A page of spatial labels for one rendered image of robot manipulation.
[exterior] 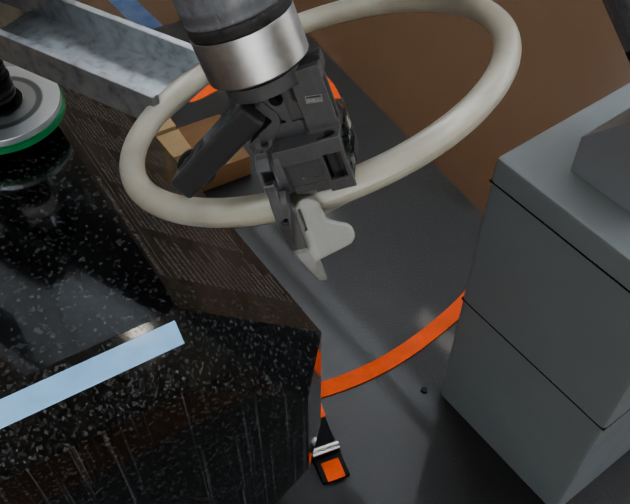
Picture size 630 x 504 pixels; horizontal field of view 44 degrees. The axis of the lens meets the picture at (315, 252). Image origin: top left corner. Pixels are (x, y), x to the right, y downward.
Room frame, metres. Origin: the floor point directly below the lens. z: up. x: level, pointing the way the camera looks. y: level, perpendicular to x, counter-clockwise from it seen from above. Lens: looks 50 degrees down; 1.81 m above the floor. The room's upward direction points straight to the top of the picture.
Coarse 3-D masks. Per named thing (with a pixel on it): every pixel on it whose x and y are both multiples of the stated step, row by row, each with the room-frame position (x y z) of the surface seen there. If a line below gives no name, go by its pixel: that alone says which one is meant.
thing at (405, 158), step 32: (352, 0) 0.96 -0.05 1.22; (384, 0) 0.94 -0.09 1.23; (416, 0) 0.91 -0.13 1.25; (448, 0) 0.87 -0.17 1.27; (480, 0) 0.83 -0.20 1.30; (512, 32) 0.72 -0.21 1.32; (512, 64) 0.66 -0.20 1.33; (160, 96) 0.83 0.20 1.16; (480, 96) 0.61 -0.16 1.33; (448, 128) 0.57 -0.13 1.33; (128, 160) 0.67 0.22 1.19; (384, 160) 0.53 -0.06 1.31; (416, 160) 0.54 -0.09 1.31; (128, 192) 0.61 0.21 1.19; (160, 192) 0.58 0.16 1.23; (320, 192) 0.51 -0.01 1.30; (352, 192) 0.51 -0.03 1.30; (192, 224) 0.53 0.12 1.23; (224, 224) 0.51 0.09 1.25; (256, 224) 0.51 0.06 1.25
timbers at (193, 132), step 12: (204, 120) 2.03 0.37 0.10; (216, 120) 2.03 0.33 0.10; (192, 132) 1.97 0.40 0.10; (204, 132) 1.97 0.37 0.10; (192, 144) 1.91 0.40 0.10; (240, 156) 1.85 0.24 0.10; (228, 168) 1.82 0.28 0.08; (240, 168) 1.84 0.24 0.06; (216, 180) 1.80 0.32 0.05; (228, 180) 1.82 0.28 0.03
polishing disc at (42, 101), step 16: (16, 80) 1.16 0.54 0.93; (32, 80) 1.16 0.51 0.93; (48, 80) 1.16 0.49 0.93; (32, 96) 1.11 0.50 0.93; (48, 96) 1.11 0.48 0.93; (16, 112) 1.07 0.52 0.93; (32, 112) 1.07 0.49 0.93; (48, 112) 1.07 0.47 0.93; (0, 128) 1.03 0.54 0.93; (16, 128) 1.03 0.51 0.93; (32, 128) 1.03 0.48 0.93; (0, 144) 0.99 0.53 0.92
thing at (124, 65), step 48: (0, 0) 1.12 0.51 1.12; (48, 0) 1.05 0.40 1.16; (0, 48) 0.96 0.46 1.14; (48, 48) 0.98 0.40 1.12; (96, 48) 0.98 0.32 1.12; (144, 48) 0.95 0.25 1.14; (192, 48) 0.91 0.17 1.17; (96, 96) 0.86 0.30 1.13; (144, 96) 0.81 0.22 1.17; (192, 96) 0.86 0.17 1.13
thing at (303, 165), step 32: (320, 64) 0.54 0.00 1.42; (256, 96) 0.51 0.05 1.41; (288, 96) 0.53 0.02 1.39; (320, 96) 0.52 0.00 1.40; (288, 128) 0.52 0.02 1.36; (320, 128) 0.52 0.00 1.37; (352, 128) 0.56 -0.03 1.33; (256, 160) 0.51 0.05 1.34; (288, 160) 0.50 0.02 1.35; (320, 160) 0.50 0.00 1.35; (352, 160) 0.51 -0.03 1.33; (288, 192) 0.49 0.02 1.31
